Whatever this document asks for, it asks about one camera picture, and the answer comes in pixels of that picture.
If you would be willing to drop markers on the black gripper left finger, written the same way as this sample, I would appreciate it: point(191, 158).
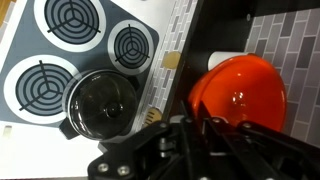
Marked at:
point(165, 150)

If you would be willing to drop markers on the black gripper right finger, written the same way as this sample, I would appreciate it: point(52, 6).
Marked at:
point(258, 152)

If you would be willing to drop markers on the orange plastic bowl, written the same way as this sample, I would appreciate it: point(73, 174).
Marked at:
point(240, 88)

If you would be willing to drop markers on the wooden toy slotted spoon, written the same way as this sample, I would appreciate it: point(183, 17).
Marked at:
point(152, 116)

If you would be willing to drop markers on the black pot with glass lid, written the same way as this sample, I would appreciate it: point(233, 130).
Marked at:
point(99, 105)

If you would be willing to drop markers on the wooden toy spatula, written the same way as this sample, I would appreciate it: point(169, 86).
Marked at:
point(171, 60)

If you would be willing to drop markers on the toy kitchen stove unit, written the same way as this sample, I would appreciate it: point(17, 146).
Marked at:
point(77, 72)

